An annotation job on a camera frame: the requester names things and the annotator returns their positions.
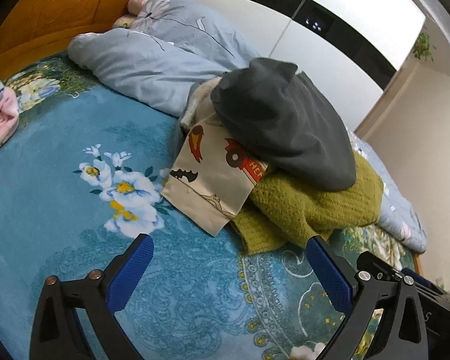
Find dark grey sweatpants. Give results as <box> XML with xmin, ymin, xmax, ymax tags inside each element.
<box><xmin>210</xmin><ymin>58</ymin><xmax>357</xmax><ymax>192</ymax></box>

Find olive green knit sweater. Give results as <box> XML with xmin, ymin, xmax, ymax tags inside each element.
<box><xmin>232</xmin><ymin>154</ymin><xmax>384</xmax><ymax>255</ymax></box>

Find teal floral bed blanket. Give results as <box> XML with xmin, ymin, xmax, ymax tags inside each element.
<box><xmin>0</xmin><ymin>54</ymin><xmax>342</xmax><ymax>359</ymax></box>

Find beige cartoon print garment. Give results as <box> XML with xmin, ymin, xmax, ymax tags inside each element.
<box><xmin>161</xmin><ymin>76</ymin><xmax>268</xmax><ymax>236</ymax></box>

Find green potted plant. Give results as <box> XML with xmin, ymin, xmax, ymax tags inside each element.
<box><xmin>411</xmin><ymin>32</ymin><xmax>436</xmax><ymax>62</ymax></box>

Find white black wardrobe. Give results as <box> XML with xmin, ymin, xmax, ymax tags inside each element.
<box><xmin>196</xmin><ymin>0</ymin><xmax>425</xmax><ymax>129</ymax></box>

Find orange wooden headboard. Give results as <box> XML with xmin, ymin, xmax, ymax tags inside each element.
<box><xmin>0</xmin><ymin>0</ymin><xmax>129</xmax><ymax>80</ymax></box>

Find pink pillow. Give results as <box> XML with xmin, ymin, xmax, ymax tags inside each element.
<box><xmin>112</xmin><ymin>0</ymin><xmax>148</xmax><ymax>29</ymax></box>

